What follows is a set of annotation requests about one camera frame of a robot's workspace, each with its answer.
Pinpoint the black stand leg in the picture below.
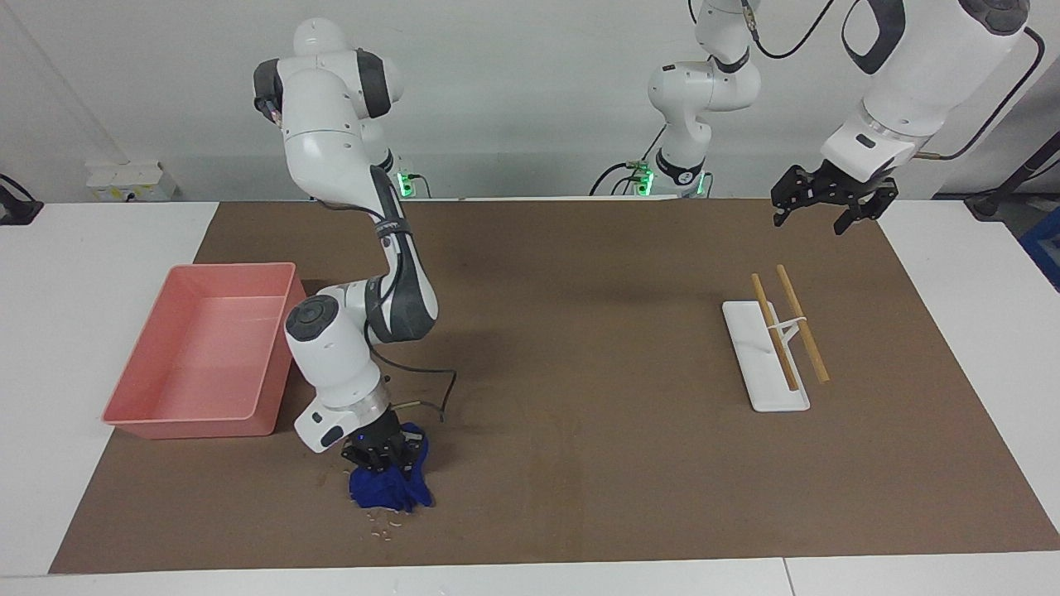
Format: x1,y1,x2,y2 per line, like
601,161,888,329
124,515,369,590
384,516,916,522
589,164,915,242
965,131,1060,220

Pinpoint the blue crate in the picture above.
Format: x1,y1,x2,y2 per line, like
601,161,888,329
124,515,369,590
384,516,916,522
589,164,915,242
1019,207,1060,291

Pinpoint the white rack with wooden rods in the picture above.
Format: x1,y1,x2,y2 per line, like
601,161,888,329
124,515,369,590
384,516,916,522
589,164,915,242
721,300,811,413

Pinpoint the black clamp mount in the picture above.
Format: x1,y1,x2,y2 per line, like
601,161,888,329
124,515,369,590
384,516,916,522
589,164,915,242
0,174,44,226

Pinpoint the spilled water puddle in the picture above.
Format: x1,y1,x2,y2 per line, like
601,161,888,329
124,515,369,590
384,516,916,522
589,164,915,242
361,509,408,541

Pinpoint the wooden rack rod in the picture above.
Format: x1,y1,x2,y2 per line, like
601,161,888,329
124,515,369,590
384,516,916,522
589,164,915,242
775,264,831,384
750,273,801,392

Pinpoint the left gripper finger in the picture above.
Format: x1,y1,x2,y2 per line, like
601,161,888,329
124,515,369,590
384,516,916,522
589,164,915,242
770,165,821,228
832,175,899,236

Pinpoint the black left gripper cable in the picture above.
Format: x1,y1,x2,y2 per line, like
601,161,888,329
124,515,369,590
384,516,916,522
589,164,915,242
741,0,1046,160

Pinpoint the black left arm base cable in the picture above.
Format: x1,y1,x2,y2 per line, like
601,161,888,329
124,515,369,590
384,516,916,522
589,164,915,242
590,124,665,197

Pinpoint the pink plastic bin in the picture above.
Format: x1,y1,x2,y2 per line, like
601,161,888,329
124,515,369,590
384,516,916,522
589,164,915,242
102,262,308,440

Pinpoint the brown table mat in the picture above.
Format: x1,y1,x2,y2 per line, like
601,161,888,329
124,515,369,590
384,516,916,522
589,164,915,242
48,197,1060,575

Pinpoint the blue towel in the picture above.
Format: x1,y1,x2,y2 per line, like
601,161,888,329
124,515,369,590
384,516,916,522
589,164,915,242
348,422,435,514

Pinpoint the white wall socket box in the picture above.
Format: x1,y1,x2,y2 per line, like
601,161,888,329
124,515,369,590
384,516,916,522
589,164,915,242
86,161,176,202

